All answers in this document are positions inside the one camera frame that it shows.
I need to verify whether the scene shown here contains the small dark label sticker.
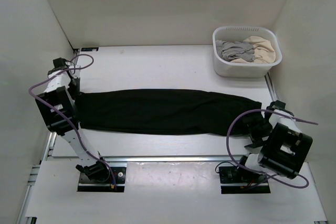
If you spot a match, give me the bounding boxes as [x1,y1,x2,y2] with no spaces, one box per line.
[81,47,99,52]

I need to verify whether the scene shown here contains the white plastic laundry basket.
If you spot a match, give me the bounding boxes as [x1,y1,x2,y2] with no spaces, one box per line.
[212,26,282,78]

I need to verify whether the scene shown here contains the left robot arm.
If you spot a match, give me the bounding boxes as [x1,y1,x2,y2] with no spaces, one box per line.
[29,58,110,182]

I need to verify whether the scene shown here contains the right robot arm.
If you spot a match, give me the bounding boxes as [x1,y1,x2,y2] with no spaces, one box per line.
[242,100,313,179]

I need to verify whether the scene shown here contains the black trousers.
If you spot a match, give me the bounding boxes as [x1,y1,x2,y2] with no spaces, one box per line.
[75,89,262,136]

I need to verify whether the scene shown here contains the beige garment in basket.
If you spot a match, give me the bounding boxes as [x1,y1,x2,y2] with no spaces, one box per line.
[232,36,276,63]

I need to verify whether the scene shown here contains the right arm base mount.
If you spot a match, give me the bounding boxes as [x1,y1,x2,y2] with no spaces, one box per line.
[215,161,271,195]

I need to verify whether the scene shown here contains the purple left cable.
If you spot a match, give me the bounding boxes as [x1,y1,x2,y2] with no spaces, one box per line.
[28,54,118,189]

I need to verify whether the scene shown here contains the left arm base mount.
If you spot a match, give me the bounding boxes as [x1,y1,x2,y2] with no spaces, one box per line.
[76,162,127,193]

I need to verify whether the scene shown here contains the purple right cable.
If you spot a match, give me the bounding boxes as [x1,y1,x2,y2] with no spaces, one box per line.
[226,108,319,189]

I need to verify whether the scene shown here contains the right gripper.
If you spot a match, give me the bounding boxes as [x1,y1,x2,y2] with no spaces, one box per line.
[238,113,273,148]

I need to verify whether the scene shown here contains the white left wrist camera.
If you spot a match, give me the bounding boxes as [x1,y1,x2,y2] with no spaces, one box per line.
[66,61,80,75]

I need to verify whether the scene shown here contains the purple cable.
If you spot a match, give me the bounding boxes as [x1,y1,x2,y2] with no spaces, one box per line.
[28,54,118,189]
[226,108,319,189]

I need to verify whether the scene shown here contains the grey garment in basket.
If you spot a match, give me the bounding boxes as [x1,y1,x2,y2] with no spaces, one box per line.
[215,40,254,62]

